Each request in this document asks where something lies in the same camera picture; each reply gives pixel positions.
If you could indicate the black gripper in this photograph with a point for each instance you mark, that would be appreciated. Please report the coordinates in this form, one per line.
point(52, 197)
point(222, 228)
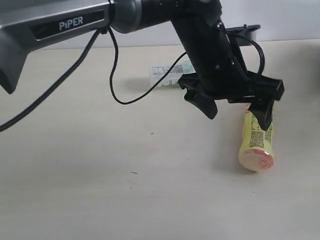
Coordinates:
point(221, 72)

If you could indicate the yellow juice bottle red cap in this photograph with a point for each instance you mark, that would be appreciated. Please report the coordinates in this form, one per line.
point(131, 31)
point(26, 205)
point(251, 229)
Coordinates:
point(256, 150)

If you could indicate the clear bottle green white label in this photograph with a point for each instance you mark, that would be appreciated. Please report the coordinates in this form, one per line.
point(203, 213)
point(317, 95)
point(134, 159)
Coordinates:
point(157, 71)

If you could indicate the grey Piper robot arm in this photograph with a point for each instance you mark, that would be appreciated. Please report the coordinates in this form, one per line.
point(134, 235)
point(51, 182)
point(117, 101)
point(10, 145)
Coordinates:
point(29, 25)

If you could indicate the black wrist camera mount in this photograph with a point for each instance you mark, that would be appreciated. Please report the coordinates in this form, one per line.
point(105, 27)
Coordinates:
point(247, 31)

